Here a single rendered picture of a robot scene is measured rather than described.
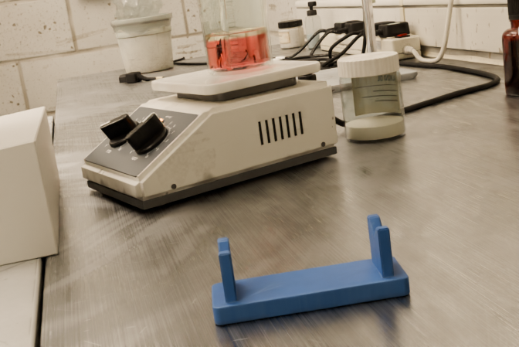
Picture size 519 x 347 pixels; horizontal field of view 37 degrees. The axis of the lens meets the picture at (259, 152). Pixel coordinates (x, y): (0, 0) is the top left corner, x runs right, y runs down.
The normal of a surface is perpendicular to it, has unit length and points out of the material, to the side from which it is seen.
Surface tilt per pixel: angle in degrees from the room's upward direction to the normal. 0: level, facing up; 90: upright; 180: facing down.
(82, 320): 0
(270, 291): 0
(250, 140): 90
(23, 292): 0
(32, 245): 90
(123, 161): 30
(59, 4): 90
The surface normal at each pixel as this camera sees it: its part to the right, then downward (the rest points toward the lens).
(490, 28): -0.96, 0.18
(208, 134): 0.54, 0.11
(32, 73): 0.24, 0.17
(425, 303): -0.14, -0.97
